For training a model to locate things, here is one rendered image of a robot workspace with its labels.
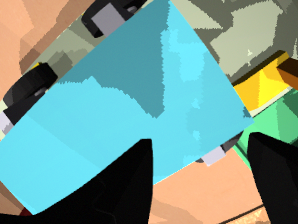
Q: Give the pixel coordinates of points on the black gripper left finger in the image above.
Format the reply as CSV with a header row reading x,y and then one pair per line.
x,y
120,194

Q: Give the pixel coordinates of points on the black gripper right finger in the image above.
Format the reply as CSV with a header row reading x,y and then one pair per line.
x,y
274,165

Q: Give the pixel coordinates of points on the red-headed stop pin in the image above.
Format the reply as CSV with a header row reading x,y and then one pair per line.
x,y
25,212

